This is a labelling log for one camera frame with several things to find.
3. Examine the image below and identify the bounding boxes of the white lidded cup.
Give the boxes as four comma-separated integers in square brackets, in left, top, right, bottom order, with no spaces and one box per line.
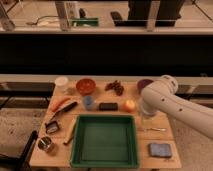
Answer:
[54,76,69,93]

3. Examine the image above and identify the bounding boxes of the purple bowl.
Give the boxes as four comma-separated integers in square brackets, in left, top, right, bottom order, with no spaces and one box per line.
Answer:
[137,79,152,93]

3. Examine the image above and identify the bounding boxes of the orange bowl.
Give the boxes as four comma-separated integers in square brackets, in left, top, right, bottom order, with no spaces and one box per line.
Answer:
[76,78,96,96]

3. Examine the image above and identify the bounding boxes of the round metal tin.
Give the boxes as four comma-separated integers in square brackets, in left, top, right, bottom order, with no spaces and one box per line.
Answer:
[38,136,54,153]

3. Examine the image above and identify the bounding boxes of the black handled knife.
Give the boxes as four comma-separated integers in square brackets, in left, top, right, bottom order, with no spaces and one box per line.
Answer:
[49,102,78,122]

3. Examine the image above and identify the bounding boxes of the wooden spatula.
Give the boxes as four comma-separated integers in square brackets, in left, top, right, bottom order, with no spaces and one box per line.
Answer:
[63,118,77,145]

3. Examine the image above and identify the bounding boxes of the blue plastic cup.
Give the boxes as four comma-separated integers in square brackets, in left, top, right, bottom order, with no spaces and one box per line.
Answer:
[83,95,94,110]

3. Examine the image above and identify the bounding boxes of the black bar left of table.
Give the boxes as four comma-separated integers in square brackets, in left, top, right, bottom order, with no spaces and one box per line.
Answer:
[18,131,38,168]

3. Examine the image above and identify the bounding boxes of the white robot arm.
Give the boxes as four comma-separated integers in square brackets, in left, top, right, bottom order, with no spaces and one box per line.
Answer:
[140,75,213,139]

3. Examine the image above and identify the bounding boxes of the green plastic tray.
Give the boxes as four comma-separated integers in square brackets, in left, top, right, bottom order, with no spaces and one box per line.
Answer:
[70,115,139,169]

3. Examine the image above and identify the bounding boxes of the orange carrot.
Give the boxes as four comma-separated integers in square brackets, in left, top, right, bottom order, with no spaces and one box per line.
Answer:
[50,97,69,112]

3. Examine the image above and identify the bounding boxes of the peach apple fruit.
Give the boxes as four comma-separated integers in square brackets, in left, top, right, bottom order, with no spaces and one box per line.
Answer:
[122,100,136,112]

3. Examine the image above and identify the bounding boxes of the black eraser block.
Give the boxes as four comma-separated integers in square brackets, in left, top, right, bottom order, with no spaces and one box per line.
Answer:
[99,103,118,111]

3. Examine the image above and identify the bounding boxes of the blue sponge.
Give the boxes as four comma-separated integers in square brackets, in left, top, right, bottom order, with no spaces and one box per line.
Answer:
[148,143,172,158]

